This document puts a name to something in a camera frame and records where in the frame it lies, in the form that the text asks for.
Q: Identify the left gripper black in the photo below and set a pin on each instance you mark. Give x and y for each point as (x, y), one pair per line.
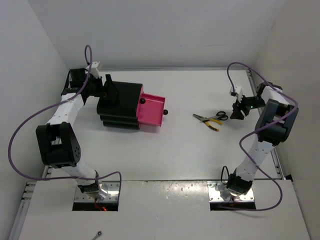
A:
(109, 91)

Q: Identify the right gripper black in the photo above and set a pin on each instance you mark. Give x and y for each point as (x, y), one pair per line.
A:
(237, 108)

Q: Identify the black yellow scissors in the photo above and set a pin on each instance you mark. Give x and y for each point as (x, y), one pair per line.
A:
(220, 116)

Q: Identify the black drawer cabinet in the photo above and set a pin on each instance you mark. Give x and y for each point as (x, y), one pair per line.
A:
(123, 112)

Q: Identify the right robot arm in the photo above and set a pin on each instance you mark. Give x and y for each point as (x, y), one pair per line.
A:
(272, 128)

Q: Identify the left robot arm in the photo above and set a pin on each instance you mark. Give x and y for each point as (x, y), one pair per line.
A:
(57, 142)

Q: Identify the yellow black pliers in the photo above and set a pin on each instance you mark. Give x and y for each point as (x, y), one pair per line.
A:
(207, 121)

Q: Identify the small metal wrench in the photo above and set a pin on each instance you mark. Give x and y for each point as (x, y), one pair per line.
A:
(98, 234)

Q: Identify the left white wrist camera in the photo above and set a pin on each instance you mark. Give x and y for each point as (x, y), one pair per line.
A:
(95, 69)

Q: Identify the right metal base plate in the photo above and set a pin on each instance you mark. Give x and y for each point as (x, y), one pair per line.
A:
(218, 193)

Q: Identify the metal base plate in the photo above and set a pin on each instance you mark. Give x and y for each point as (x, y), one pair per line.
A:
(218, 193)
(101, 191)

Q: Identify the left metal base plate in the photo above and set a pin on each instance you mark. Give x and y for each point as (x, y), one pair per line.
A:
(101, 191)

